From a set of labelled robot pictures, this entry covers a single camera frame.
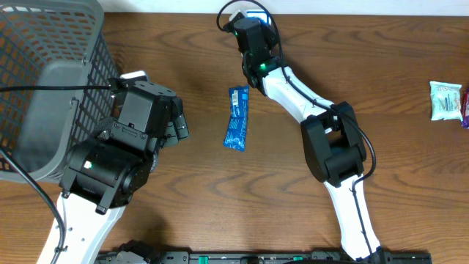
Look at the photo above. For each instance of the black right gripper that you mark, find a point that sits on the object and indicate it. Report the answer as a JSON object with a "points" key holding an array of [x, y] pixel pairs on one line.
{"points": [[271, 37]]}

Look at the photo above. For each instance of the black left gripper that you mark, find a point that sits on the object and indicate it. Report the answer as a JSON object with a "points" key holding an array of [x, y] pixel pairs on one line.
{"points": [[177, 119]]}

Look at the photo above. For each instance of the blue Oreo cookie pack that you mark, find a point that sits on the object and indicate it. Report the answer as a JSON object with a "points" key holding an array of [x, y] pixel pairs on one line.
{"points": [[238, 122]]}

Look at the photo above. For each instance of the teal green snack packet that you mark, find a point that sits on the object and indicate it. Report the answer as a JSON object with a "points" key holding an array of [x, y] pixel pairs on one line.
{"points": [[446, 101]]}

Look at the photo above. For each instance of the red purple snack packet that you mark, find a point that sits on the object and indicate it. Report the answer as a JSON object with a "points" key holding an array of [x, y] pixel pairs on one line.
{"points": [[465, 109]]}

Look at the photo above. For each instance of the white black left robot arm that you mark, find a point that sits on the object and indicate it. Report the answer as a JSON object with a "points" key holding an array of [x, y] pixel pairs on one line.
{"points": [[105, 171]]}

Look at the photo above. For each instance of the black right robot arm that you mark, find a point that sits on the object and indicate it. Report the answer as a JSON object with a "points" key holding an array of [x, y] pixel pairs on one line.
{"points": [[335, 148]]}

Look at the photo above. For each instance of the grey plastic mesh basket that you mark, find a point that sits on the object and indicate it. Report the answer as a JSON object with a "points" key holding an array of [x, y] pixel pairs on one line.
{"points": [[55, 66]]}

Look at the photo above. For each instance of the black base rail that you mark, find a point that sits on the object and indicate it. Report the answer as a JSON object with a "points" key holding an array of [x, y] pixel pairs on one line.
{"points": [[138, 252]]}

